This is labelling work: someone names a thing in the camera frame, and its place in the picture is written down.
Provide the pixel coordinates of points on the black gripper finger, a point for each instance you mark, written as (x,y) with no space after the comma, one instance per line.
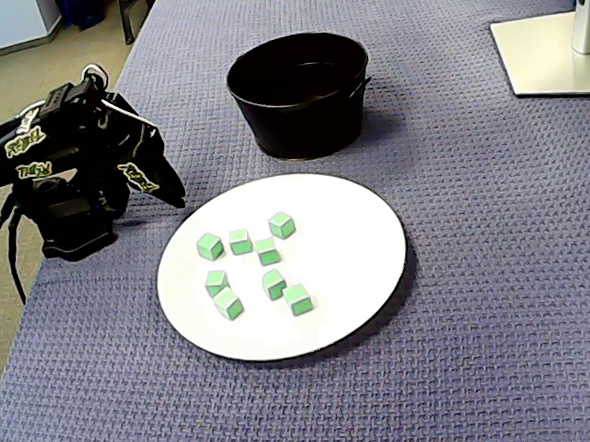
(165,156)
(144,177)

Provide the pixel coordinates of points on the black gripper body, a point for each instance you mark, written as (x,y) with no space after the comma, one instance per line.
(147,166)

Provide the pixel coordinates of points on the green cube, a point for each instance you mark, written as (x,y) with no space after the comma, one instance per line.
(267,251)
(282,225)
(274,284)
(298,300)
(228,305)
(239,242)
(216,283)
(210,246)

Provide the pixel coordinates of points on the black robot arm with stickers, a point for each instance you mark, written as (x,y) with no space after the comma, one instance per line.
(74,219)

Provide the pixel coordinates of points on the white round plate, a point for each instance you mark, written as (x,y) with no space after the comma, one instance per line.
(327,259)

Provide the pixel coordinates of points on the blue bin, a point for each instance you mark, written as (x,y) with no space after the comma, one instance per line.
(81,8)

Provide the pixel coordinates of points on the black round bucket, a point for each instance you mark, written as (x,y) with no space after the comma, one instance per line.
(309,125)

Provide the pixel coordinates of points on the blue woven table cloth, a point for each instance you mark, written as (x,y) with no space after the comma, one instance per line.
(478,270)

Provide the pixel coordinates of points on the silver monitor stand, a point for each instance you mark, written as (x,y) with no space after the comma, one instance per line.
(540,55)

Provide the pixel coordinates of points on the dark chair frame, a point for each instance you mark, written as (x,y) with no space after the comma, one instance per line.
(126,16)

